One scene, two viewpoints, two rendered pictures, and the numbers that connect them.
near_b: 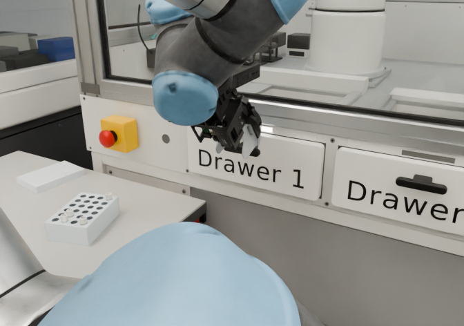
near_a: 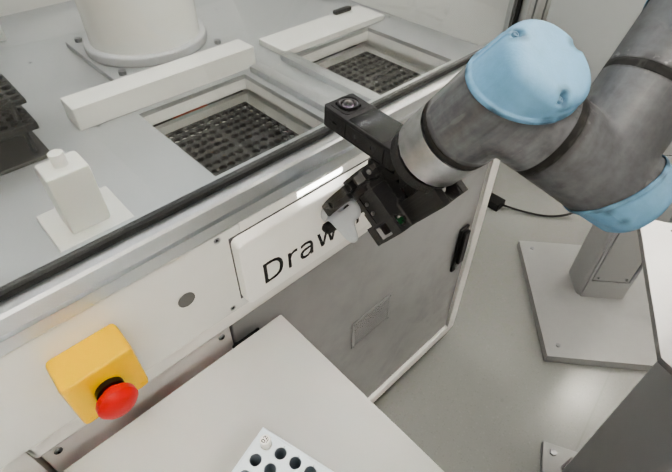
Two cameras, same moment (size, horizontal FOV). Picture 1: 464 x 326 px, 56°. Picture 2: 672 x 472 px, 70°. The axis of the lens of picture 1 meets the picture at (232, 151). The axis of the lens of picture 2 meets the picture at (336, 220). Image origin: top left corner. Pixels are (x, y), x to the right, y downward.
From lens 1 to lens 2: 77 cm
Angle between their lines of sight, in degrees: 63
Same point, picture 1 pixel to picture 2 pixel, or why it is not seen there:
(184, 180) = (226, 323)
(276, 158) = not seen: hidden behind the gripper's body
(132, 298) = not seen: outside the picture
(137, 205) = (252, 410)
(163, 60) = (638, 163)
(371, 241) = not seen: hidden behind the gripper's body
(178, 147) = (212, 292)
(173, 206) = (279, 357)
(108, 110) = (22, 369)
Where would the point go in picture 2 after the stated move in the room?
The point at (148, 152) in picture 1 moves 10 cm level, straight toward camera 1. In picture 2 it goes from (154, 347) to (236, 355)
